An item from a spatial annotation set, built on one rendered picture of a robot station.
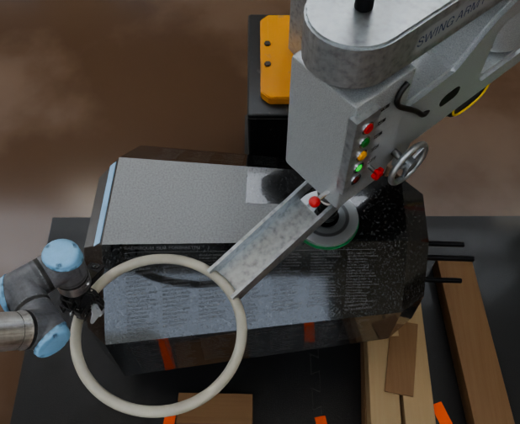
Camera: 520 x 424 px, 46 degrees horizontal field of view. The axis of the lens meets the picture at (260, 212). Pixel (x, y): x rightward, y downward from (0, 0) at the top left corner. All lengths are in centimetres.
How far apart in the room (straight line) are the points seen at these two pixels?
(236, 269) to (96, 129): 183
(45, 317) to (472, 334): 187
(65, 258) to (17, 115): 220
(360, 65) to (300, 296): 97
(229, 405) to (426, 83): 149
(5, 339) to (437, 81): 121
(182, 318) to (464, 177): 183
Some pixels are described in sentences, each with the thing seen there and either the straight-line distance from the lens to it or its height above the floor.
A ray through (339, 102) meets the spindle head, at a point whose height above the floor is 157.
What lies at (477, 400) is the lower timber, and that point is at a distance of 271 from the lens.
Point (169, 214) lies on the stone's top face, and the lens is 205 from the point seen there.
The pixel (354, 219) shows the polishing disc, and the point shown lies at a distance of 201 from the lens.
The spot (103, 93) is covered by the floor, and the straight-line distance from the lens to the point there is 365.
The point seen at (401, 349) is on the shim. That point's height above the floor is 24.
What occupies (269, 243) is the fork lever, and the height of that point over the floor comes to 99.
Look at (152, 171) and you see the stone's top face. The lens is 215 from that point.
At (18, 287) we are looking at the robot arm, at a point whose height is 128.
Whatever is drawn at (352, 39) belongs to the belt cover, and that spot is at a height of 174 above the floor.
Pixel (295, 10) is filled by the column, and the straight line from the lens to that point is 248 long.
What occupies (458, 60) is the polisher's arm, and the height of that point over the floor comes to 145.
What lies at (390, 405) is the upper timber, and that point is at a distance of 249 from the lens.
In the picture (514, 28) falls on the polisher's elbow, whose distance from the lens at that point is 196.
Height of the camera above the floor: 259
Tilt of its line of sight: 58 degrees down
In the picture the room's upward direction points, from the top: straight up
